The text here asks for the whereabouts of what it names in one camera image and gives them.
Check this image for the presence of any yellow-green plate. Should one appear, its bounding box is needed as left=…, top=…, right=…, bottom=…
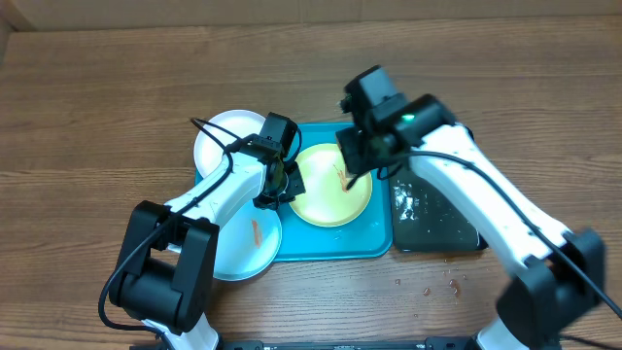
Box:
left=291, top=143, right=373, bottom=228

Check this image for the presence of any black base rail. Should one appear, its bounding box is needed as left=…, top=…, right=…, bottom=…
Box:
left=129, top=335, right=487, bottom=350

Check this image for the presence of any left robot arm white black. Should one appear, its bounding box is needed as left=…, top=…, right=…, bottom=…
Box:
left=98, top=154, right=304, bottom=349

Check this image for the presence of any teal plastic tray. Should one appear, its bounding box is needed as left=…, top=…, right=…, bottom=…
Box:
left=195, top=122, right=393, bottom=263

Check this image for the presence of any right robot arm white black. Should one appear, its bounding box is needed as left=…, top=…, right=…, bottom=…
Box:
left=336, top=93, right=605, bottom=349

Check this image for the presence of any white plate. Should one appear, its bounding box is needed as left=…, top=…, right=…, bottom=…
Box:
left=193, top=110, right=265, bottom=177

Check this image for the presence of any light blue plate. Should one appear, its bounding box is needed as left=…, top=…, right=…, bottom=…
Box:
left=213, top=201, right=282, bottom=282

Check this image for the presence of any black plastic tray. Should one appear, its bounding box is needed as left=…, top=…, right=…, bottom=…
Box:
left=389, top=169, right=488, bottom=253

